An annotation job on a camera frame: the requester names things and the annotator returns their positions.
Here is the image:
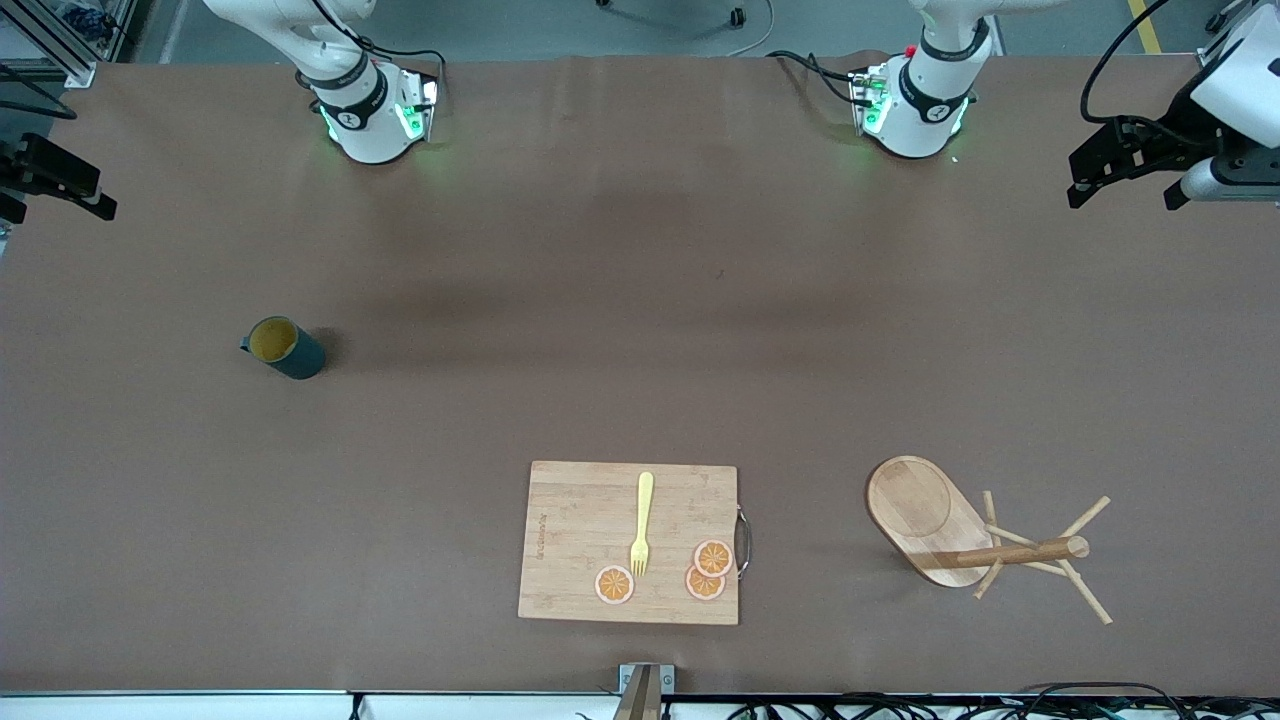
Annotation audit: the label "teal mug yellow inside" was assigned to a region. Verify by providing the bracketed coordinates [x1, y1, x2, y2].
[239, 316, 328, 381]

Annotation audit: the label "wooden mug tree rack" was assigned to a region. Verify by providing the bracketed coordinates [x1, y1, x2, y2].
[865, 455, 1114, 626]

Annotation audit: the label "office chair caster base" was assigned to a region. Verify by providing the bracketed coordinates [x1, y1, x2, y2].
[596, 0, 749, 28]

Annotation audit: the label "yellow plastic fork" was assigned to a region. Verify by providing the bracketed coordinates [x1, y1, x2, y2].
[629, 472, 656, 579]

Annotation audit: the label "aluminium frame post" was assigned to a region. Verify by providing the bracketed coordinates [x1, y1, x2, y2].
[0, 0, 101, 89]

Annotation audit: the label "black left arm base cable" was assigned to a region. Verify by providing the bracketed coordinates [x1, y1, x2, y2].
[775, 48, 863, 107]

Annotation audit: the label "black arm base cable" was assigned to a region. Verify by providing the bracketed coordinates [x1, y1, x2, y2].
[775, 48, 863, 107]
[308, 0, 447, 86]

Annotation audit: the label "black right arm base cable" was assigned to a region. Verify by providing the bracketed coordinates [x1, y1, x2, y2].
[308, 0, 447, 86]

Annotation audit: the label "white floor cable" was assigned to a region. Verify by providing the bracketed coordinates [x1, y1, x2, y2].
[724, 0, 777, 59]

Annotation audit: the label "white table edge rail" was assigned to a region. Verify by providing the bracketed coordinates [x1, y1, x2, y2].
[0, 690, 1280, 720]

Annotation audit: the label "tangled black cables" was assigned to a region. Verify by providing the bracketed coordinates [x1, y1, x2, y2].
[720, 682, 1280, 720]

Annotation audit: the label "bamboo cutting board metal handle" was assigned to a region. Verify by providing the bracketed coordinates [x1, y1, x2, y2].
[517, 460, 752, 627]

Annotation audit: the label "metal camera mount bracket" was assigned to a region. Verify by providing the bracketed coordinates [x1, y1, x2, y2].
[618, 663, 676, 720]

